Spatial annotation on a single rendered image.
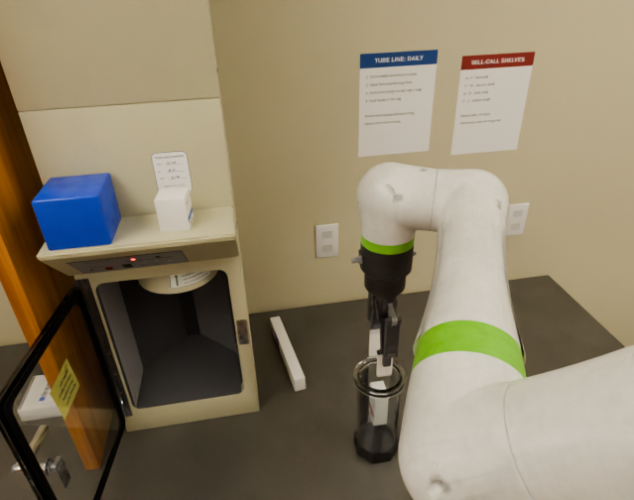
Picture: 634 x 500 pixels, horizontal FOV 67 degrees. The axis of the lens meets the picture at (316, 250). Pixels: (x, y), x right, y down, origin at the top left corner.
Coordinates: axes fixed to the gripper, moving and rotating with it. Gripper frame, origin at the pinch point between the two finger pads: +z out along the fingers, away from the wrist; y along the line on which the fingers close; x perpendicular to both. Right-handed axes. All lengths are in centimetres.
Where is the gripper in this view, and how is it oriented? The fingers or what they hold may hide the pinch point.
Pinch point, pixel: (380, 353)
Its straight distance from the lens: 100.3
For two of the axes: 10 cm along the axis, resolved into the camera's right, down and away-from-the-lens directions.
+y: 1.7, 5.0, -8.5
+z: 0.2, 8.6, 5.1
